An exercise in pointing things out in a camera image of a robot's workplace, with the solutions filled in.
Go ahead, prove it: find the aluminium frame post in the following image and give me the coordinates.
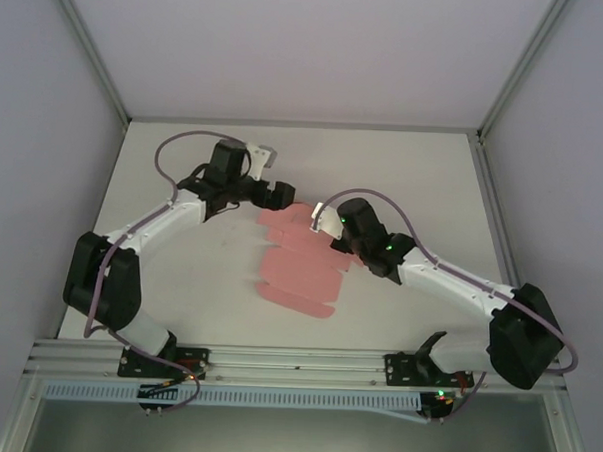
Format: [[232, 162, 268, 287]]
[[38, 0, 138, 129], [476, 0, 577, 150]]

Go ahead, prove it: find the pink paper box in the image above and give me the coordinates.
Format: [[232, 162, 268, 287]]
[[250, 199, 357, 322]]

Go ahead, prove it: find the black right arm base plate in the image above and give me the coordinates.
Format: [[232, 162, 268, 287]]
[[383, 351, 477, 391]]

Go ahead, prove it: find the grey metal lower panel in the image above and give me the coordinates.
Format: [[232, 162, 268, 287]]
[[0, 367, 598, 452]]

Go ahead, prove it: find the white slotted cable duct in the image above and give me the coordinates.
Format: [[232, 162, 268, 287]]
[[42, 377, 424, 416]]

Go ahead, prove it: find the aluminium side rail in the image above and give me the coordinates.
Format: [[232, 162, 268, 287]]
[[464, 134, 532, 292]]

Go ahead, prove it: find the aluminium front rail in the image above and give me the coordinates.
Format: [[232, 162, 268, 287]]
[[23, 329, 571, 400]]

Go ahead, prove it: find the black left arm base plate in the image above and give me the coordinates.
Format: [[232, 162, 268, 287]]
[[117, 343, 213, 382]]

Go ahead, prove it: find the aluminium rear rail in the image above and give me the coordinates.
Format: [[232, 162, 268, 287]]
[[127, 110, 483, 139]]

